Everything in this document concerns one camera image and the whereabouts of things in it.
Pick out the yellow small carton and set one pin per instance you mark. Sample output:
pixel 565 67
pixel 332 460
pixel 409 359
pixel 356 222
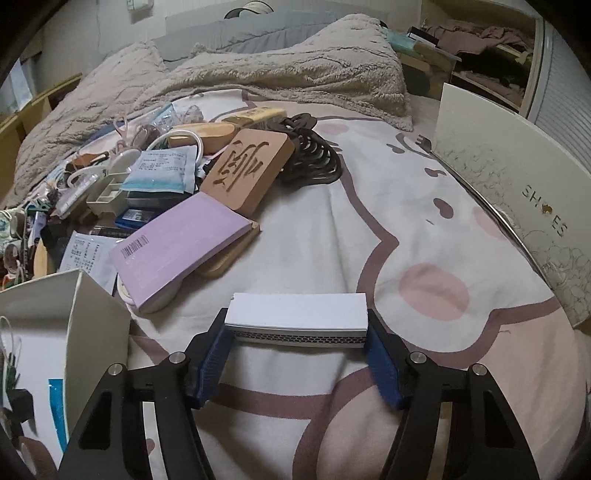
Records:
pixel 251 116

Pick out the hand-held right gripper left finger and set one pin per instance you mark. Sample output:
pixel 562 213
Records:
pixel 210 369

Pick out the dark blue pen box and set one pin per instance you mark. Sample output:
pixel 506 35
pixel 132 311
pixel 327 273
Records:
pixel 136 218

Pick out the crumpled grey tissue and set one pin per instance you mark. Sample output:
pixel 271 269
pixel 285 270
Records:
pixel 193 112

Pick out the slim white box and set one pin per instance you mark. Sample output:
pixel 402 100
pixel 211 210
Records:
pixel 295 311

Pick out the white round container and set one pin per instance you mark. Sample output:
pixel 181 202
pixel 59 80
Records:
pixel 161 302

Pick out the teal mask box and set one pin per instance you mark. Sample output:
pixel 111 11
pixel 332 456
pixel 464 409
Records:
pixel 400 40

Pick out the white printed sachet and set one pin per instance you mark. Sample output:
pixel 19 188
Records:
pixel 87 258

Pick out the white shoe box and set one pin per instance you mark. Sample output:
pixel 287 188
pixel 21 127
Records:
pixel 508 184

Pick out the brown tape roll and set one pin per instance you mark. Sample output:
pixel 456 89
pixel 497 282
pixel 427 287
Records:
pixel 39 461
pixel 147 134

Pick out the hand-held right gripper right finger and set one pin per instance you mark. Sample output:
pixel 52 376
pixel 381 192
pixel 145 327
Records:
pixel 385 369

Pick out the bagged blue face masks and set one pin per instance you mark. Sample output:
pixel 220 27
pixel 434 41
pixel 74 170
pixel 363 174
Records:
pixel 161 168

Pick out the carved wooden block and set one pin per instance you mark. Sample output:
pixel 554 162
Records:
pixel 251 168

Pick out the brown leather case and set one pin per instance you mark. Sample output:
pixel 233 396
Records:
pixel 90 159

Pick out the shallow white box lid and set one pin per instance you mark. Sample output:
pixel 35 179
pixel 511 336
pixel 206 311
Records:
pixel 97 341

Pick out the beige fluffy blanket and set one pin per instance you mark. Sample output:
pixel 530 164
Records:
pixel 277 74

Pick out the clear plastic case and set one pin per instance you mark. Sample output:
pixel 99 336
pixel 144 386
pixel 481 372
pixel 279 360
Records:
pixel 78 191

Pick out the cardboard box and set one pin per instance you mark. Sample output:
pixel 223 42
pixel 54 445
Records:
pixel 420 74

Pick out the grey duvet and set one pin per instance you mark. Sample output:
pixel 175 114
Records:
pixel 249 32

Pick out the purple notepad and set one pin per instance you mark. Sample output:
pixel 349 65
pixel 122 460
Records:
pixel 180 244

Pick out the white sun visor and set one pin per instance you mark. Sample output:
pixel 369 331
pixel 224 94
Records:
pixel 249 8

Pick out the pink scissors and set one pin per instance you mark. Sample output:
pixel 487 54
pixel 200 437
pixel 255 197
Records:
pixel 122 129

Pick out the printed bedsheet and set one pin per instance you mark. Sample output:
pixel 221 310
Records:
pixel 369 240

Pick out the wooden case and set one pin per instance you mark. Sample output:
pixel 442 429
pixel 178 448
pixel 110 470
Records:
pixel 207 136

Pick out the clear bagged face mask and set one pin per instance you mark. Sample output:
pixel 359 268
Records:
pixel 164 115

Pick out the black hair claw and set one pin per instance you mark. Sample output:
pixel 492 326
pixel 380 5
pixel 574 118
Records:
pixel 318 157

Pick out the wooden bedside shelf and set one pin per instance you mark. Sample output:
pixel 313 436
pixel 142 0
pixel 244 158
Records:
pixel 32 120

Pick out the beige compartment tray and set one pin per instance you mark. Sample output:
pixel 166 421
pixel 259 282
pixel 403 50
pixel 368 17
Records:
pixel 108 194

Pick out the wooden phone stand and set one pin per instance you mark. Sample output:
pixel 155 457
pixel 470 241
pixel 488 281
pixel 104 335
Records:
pixel 235 254

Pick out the pile of clothes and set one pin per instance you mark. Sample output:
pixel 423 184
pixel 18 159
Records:
pixel 480 41

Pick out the blue foil packet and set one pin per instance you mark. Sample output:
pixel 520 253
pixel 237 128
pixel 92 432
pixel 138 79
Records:
pixel 57 415

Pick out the white louvre door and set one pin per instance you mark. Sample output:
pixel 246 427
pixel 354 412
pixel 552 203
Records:
pixel 563 92

